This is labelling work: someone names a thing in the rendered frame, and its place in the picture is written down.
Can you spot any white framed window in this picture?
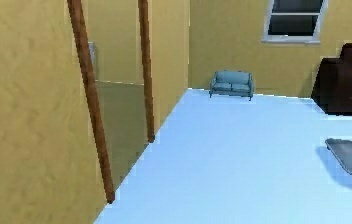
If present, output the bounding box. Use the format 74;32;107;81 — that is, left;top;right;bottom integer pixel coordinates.
261;0;329;45

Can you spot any dark brown sofa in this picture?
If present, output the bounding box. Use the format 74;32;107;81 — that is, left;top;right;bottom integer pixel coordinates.
311;42;352;116

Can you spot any small teal sofa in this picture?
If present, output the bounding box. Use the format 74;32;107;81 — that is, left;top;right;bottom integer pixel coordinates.
209;69;255;102

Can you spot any brown wooden door frame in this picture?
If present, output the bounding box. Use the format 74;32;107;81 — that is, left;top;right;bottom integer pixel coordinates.
66;0;156;204

